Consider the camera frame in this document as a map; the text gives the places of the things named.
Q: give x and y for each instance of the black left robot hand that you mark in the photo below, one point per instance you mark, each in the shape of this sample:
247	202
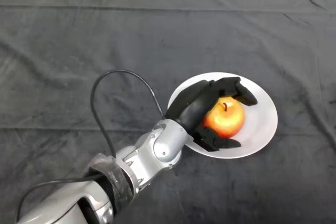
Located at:
194	103

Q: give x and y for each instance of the red yellow apple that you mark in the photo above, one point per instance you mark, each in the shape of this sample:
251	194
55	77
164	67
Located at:
225	119

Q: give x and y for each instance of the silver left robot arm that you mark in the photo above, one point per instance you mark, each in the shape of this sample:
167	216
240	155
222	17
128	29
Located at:
147	155

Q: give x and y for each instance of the white round plate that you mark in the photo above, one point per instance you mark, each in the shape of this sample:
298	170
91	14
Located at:
260	124

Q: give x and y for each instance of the black cloth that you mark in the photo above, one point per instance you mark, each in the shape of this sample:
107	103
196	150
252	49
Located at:
65	51

